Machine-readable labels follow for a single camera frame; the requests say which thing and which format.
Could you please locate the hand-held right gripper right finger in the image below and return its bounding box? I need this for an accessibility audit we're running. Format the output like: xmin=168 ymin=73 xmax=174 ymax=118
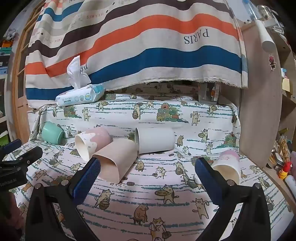
xmin=195 ymin=157 xmax=271 ymax=241

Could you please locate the baby wipes pack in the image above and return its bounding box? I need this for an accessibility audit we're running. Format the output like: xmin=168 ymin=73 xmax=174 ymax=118
xmin=55 ymin=56 xmax=106 ymax=107

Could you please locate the cat print tablecloth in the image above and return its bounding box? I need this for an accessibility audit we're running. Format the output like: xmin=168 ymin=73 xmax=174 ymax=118
xmin=5 ymin=83 xmax=293 ymax=241

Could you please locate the wooden cabinet door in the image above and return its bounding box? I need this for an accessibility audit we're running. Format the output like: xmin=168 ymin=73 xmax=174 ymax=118
xmin=11 ymin=0 xmax=48 ymax=142

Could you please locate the pink and cream cup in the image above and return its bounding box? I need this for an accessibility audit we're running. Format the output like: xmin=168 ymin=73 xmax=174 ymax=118
xmin=211 ymin=150 xmax=241 ymax=185

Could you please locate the red and yellow toy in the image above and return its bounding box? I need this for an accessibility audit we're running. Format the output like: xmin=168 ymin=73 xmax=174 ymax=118
xmin=278 ymin=162 xmax=292 ymax=179

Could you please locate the striped cloth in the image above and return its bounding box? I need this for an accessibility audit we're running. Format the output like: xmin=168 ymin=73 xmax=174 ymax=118
xmin=25 ymin=0 xmax=249 ymax=110

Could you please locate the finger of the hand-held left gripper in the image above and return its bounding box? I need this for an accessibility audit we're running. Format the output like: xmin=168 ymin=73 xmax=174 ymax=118
xmin=0 ymin=139 xmax=23 ymax=158
xmin=0 ymin=146 xmax=43 ymax=169

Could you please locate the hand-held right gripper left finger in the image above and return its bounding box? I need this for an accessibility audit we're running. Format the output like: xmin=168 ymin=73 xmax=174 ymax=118
xmin=25 ymin=157 xmax=101 ymax=241

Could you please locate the clear blue tube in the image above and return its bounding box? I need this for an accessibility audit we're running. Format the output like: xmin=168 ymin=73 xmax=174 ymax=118
xmin=242 ymin=0 xmax=256 ymax=22

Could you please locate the small clear box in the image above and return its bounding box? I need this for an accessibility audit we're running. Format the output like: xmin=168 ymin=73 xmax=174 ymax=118
xmin=198 ymin=82 xmax=219 ymax=103

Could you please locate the white bottle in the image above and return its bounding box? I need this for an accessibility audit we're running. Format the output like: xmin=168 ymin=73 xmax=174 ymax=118
xmin=285 ymin=175 xmax=296 ymax=195

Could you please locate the wooden side panel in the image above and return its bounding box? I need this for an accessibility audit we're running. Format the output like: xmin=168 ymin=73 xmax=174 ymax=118
xmin=238 ymin=23 xmax=284 ymax=168

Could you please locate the cartoon sticker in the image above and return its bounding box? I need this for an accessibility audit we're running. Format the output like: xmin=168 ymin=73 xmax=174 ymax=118
xmin=268 ymin=53 xmax=277 ymax=70

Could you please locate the mint green cup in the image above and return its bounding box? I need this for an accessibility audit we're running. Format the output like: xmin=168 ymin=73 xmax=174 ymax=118
xmin=41 ymin=121 xmax=68 ymax=145

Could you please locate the beige cup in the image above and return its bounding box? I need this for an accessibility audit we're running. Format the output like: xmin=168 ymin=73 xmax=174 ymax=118
xmin=92 ymin=138 xmax=139 ymax=182

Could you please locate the snack bag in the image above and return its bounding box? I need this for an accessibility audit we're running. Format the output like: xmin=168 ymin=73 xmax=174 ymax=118
xmin=275 ymin=134 xmax=290 ymax=161

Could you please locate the pink and white speckled cup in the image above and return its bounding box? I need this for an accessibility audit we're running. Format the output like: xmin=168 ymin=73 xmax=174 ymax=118
xmin=74 ymin=127 xmax=114 ymax=162

